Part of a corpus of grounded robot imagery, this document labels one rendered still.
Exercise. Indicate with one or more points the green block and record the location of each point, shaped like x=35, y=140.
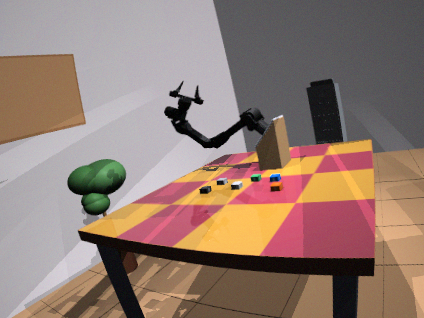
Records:
x=256, y=178

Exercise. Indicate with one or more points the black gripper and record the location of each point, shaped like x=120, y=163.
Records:
x=196, y=100

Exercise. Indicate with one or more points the blue block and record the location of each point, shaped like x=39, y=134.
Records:
x=275, y=177

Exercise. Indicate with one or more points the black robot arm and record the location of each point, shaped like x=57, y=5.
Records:
x=248, y=118

